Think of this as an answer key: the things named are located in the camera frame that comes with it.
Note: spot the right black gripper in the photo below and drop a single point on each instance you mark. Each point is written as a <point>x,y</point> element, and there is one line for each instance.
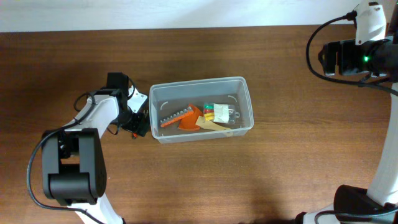
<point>345,50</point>

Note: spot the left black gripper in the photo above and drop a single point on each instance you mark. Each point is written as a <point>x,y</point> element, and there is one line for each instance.
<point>135,126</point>

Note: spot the clear plastic storage container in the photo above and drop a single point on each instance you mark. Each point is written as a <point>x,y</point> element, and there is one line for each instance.
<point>169,98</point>

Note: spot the orange socket bit rail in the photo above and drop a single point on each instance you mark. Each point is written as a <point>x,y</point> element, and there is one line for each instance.
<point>176,117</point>

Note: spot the orange scraper with wooden handle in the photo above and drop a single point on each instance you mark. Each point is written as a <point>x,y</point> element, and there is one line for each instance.
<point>200,120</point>

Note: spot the clear box of screwdriver bits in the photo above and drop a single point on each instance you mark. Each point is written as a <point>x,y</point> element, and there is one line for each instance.
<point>220,113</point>

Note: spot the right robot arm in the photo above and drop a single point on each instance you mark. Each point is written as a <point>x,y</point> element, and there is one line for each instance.
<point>368,61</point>

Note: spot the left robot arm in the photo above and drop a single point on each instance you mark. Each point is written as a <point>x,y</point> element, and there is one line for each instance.
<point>73,166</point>

